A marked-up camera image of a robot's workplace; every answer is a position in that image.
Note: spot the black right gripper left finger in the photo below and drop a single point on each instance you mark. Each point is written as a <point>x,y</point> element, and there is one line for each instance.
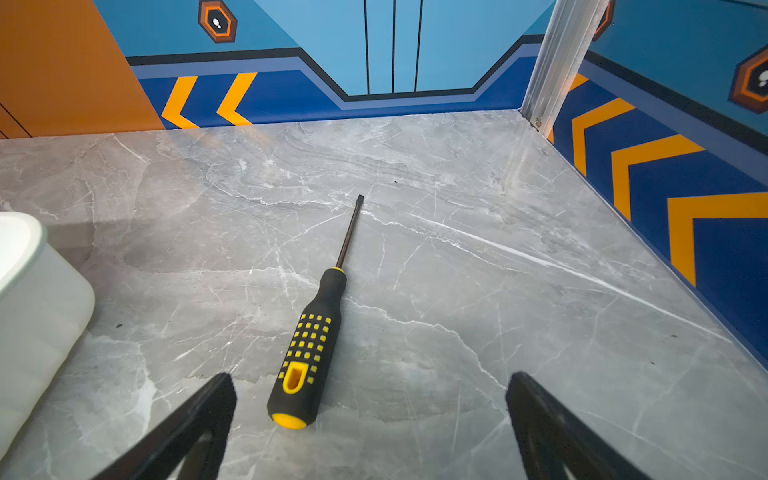
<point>190,443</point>

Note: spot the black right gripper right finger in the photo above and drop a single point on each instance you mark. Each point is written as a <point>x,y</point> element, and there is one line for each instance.
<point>554,443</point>

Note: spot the black yellow screwdriver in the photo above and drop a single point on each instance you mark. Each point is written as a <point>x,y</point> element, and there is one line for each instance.
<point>296,396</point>

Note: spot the white plastic bin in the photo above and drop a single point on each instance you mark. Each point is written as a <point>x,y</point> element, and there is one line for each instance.
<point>46,305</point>

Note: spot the aluminium corner post right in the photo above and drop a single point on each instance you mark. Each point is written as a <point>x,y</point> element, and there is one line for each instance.
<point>567,38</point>

